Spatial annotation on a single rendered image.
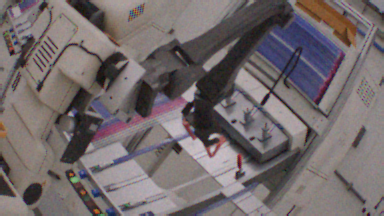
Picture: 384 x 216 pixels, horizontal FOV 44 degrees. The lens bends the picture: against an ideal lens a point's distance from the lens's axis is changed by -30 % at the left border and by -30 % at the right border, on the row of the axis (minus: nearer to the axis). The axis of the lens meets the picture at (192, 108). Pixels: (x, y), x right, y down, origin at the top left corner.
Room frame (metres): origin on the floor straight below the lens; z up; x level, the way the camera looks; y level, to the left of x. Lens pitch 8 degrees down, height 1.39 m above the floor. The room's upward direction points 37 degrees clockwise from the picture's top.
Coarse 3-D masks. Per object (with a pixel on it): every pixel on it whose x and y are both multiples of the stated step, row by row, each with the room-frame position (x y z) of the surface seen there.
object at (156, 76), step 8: (144, 64) 1.32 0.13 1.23; (152, 64) 1.34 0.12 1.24; (160, 64) 1.35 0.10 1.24; (152, 72) 1.32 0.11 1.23; (160, 72) 1.34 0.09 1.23; (144, 80) 1.28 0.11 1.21; (152, 80) 1.29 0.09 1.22; (160, 80) 1.34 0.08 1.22; (144, 88) 1.29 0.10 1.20; (152, 88) 1.27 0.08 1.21; (160, 88) 1.36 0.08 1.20; (144, 96) 1.29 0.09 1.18; (152, 96) 1.28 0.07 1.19; (136, 104) 1.32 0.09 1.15; (144, 104) 1.30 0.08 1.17; (152, 104) 1.30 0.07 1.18; (144, 112) 1.31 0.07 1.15
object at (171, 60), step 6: (156, 54) 1.38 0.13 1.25; (162, 54) 1.38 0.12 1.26; (168, 54) 1.40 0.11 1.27; (174, 54) 1.41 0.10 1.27; (162, 60) 1.37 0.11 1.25; (168, 60) 1.38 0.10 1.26; (174, 60) 1.40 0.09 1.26; (180, 60) 1.41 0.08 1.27; (168, 66) 1.37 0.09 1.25; (174, 66) 1.38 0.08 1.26; (180, 66) 1.40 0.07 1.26; (168, 72) 1.36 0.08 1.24; (174, 72) 1.38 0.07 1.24
